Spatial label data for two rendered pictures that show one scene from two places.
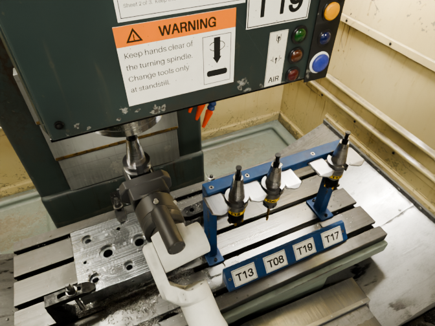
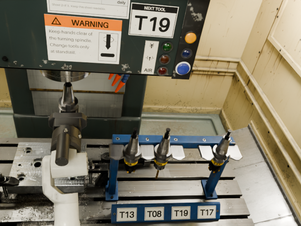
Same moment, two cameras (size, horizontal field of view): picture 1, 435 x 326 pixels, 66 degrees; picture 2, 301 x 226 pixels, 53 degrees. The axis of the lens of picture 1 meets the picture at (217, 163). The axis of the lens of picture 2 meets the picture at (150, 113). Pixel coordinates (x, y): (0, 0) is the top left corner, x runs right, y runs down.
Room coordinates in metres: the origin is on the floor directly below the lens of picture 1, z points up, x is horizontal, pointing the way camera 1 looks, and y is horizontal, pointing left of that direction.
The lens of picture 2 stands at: (-0.12, -0.23, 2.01)
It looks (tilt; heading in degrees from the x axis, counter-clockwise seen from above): 40 degrees down; 11
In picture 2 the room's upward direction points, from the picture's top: 10 degrees clockwise
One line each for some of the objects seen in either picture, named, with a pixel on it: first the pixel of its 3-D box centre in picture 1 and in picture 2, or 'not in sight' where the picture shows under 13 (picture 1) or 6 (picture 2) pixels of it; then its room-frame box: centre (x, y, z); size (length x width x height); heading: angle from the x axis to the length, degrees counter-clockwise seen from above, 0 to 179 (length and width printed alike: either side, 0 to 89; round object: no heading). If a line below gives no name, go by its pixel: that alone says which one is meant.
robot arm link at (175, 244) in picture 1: (173, 235); (67, 155); (0.38, 0.09, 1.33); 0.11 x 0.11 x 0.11; 27
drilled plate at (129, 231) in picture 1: (124, 249); (50, 166); (0.57, 0.29, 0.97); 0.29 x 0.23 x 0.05; 114
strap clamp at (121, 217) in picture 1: (120, 211); not in sight; (0.72, 0.34, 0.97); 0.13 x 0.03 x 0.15; 24
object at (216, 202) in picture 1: (217, 205); (116, 152); (0.55, 0.00, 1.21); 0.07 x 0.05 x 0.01; 24
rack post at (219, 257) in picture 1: (210, 226); (113, 169); (0.60, 0.02, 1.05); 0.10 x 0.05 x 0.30; 24
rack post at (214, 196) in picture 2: (328, 182); (217, 168); (0.78, -0.38, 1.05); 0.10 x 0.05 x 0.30; 24
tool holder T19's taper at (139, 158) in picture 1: (134, 149); (68, 93); (0.57, 0.19, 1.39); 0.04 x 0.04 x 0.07
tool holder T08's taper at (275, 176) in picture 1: (274, 173); (165, 143); (0.62, -0.15, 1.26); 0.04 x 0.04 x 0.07
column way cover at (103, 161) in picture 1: (114, 122); (78, 76); (0.97, 0.37, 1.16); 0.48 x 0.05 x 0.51; 114
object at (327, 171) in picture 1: (322, 168); (206, 152); (0.69, -0.30, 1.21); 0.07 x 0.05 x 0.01; 24
